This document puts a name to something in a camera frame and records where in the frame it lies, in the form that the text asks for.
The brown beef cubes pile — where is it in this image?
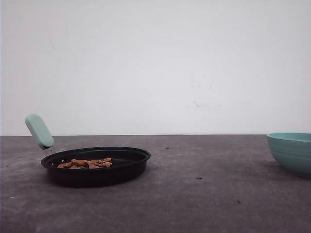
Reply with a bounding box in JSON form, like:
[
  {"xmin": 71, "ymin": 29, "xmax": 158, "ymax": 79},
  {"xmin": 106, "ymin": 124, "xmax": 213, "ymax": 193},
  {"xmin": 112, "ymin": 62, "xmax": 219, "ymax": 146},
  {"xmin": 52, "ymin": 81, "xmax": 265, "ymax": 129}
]
[{"xmin": 57, "ymin": 158, "xmax": 112, "ymax": 169}]

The black frying pan green handle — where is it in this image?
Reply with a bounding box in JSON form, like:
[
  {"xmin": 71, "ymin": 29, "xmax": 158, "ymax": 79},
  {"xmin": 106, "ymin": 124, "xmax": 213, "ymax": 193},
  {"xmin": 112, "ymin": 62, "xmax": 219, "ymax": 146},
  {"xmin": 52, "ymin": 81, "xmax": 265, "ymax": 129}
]
[{"xmin": 25, "ymin": 114, "xmax": 151, "ymax": 187}]

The teal ceramic bowl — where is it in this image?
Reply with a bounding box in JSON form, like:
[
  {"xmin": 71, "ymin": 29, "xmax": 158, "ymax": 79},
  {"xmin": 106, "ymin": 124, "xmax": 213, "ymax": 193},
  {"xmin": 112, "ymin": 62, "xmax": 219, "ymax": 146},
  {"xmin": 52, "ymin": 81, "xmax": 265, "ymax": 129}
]
[{"xmin": 267, "ymin": 133, "xmax": 311, "ymax": 178}]

